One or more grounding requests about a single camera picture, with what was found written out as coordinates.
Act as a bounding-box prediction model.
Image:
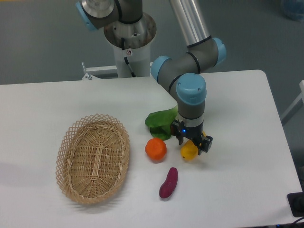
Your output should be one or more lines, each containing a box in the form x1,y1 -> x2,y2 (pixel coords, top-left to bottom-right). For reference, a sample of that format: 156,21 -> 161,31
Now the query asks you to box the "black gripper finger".
170,120 -> 184,145
194,135 -> 213,155

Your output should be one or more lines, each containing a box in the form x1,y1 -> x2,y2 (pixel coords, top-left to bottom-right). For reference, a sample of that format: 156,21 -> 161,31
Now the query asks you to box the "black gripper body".
177,122 -> 204,144

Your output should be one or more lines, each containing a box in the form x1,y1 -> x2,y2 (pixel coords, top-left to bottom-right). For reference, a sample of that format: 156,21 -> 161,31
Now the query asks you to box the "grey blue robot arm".
76,0 -> 226,153

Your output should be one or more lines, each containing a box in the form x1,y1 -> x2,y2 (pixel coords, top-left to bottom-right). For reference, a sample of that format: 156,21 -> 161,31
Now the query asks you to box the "green bok choy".
145,106 -> 178,141

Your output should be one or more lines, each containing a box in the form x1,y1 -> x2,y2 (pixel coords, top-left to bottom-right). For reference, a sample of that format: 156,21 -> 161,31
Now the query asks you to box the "orange persimmon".
145,138 -> 167,162

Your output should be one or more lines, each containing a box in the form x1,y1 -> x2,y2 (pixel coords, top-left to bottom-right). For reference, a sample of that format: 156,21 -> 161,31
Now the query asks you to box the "purple sweet potato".
159,167 -> 178,199

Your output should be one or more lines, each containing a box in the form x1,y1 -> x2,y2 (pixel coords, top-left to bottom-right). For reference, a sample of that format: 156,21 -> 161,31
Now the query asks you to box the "woven wicker basket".
56,114 -> 130,204

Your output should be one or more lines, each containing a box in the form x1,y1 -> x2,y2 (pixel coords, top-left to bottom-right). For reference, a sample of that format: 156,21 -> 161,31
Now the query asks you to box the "black device at edge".
287,192 -> 304,217

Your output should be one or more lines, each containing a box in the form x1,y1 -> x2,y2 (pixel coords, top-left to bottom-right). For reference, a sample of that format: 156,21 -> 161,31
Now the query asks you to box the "blue object top right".
281,0 -> 304,22

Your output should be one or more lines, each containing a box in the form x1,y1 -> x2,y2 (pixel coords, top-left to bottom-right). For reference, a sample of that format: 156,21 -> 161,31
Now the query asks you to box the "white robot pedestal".
104,5 -> 156,78

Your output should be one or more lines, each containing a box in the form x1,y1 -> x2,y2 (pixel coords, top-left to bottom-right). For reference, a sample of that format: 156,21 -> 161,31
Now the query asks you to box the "white frame at right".
280,80 -> 304,126

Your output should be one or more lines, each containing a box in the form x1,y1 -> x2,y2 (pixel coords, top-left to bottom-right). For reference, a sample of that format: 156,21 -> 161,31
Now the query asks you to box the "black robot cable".
121,37 -> 137,78

